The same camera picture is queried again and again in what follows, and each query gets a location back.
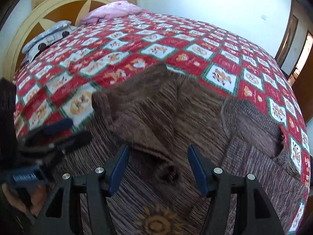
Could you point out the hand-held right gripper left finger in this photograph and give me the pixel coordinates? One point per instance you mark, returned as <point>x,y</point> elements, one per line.
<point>118,173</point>

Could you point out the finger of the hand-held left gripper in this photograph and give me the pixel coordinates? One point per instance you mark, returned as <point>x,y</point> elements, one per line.
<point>60,124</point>
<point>75,139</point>

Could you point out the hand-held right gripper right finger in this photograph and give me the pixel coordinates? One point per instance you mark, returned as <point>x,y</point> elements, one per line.
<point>198,173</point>

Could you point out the brown knit sweater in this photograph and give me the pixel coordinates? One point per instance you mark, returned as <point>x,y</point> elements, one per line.
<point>159,107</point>

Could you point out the person's left hand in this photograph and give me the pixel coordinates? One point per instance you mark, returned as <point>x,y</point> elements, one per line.
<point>39,198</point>

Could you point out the grey printed pillow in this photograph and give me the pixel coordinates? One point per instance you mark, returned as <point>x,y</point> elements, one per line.
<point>49,38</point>

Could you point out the cream and wood headboard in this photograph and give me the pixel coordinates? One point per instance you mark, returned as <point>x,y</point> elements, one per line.
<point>29,22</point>

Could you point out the red checkered printed blanket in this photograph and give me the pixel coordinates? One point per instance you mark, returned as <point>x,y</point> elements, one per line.
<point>151,49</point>

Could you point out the pink pillow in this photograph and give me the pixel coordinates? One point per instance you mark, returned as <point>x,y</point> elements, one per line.
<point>112,11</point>

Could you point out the brown wooden door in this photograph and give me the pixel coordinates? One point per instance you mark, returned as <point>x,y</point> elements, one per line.
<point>303,85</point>

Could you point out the dark wooden door frame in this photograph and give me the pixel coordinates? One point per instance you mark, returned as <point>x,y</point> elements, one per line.
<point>287,39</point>

